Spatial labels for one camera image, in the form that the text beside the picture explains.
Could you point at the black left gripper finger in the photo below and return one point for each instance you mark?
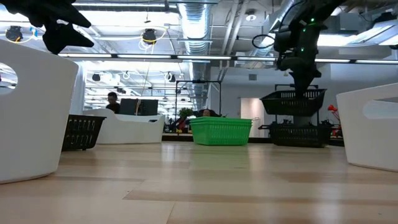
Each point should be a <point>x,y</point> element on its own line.
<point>76,17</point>
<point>62,39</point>

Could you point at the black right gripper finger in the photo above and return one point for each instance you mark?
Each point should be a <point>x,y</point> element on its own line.
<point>298,84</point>
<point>307,84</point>

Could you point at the black slotted plastic basket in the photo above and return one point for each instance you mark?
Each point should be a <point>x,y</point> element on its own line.
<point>298,135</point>
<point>84,133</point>
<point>292,104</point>

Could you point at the green slotted plastic basket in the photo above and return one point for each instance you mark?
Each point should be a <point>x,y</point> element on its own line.
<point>220,135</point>
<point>220,119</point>

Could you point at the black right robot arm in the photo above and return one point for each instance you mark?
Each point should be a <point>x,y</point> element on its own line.
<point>311,34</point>

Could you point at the long ceiling light bar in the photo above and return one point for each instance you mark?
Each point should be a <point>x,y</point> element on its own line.
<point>84,55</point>
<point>255,58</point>
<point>332,60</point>
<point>144,56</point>
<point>203,57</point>
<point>376,61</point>

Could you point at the red background object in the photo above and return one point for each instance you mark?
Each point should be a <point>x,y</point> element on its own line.
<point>332,109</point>

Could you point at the small black ceiling reel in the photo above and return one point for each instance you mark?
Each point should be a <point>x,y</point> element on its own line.
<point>172,77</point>
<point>96,77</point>

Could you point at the person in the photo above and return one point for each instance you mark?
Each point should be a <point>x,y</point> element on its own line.
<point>112,102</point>

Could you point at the black computer monitor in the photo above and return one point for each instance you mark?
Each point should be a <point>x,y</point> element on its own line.
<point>127,107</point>

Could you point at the green background plant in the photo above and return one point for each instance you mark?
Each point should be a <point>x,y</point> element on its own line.
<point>185,113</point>

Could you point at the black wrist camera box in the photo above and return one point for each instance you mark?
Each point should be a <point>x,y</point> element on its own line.
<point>283,40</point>

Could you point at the wall vent grille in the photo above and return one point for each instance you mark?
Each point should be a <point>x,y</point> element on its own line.
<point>252,77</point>

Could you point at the slanted silver air duct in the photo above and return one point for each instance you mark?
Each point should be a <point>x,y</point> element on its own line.
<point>273,18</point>

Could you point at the round silver air duct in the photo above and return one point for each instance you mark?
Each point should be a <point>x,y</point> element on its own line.
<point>196,25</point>

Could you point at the black aluminium rig frame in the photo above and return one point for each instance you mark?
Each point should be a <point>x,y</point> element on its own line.
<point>177,138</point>

